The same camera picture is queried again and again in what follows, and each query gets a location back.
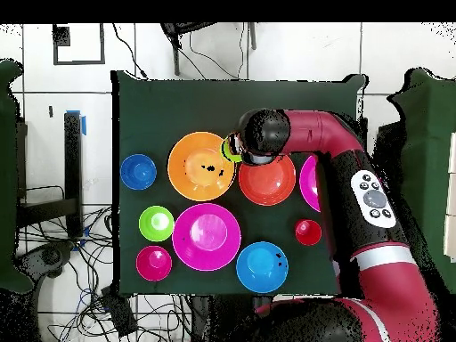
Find blue tape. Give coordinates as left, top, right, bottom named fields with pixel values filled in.
left=65, top=110, right=87, bottom=137

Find large pink bowl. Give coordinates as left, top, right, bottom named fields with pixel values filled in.
left=298, top=154, right=322, bottom=214
left=171, top=202, right=242, bottom=273

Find red cup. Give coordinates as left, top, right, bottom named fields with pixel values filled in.
left=294, top=218, right=322, bottom=248

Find white boxes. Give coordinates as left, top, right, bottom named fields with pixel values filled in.
left=443, top=130, right=456, bottom=264

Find grey office chair base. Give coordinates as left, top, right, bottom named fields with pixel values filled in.
left=15, top=240, right=76, bottom=280

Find small green bowl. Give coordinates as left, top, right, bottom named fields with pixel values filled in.
left=138, top=205, right=175, bottom=243

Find green-covered side table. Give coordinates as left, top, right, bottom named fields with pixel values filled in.
left=387, top=68, right=456, bottom=295
left=0, top=59, right=35, bottom=294

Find small crimson bowl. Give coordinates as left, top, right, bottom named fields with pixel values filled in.
left=135, top=245, right=174, bottom=282

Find tangle of cables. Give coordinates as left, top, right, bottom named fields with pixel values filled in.
left=17, top=204, right=193, bottom=342

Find large orange bowl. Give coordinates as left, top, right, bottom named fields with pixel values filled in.
left=167, top=131, right=237, bottom=203

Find black cable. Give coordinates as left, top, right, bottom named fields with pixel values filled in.
left=111, top=22, right=148, bottom=78

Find black square frame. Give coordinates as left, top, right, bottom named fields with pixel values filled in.
left=52, top=22, right=107, bottom=66

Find orange-red bowl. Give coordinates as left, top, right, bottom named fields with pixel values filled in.
left=238, top=152, right=297, bottom=207

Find small dark blue bowl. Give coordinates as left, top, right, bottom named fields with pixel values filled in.
left=119, top=153, right=158, bottom=191

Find dark green tablecloth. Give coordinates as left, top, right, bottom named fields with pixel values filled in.
left=110, top=69, right=368, bottom=298

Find green cup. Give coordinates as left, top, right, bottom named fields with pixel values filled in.
left=220, top=136, right=247, bottom=164

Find black bench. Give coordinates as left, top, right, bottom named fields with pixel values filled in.
left=15, top=111, right=84, bottom=239

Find light blue bowl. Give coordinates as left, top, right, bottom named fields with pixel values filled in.
left=235, top=240, right=290, bottom=294

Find black power brick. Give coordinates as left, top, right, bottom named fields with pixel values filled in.
left=100, top=285, right=139, bottom=338

